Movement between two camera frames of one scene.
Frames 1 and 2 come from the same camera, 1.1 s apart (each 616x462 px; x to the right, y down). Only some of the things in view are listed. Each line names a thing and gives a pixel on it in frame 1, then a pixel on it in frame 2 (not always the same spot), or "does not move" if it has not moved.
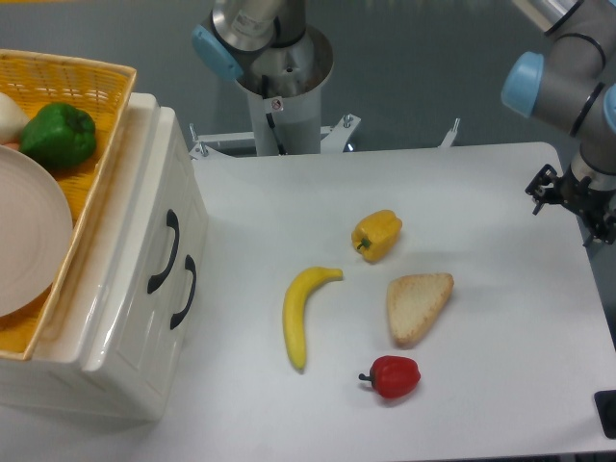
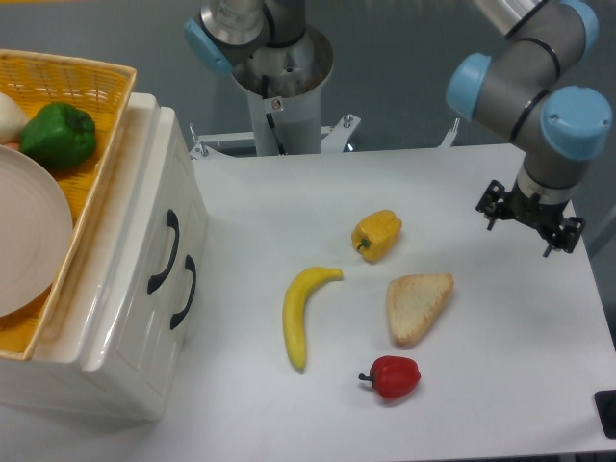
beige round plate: (36, 232) does not move
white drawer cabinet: (126, 307) does not move
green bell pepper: (59, 136) does not move
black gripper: (591, 202) → (498, 204)
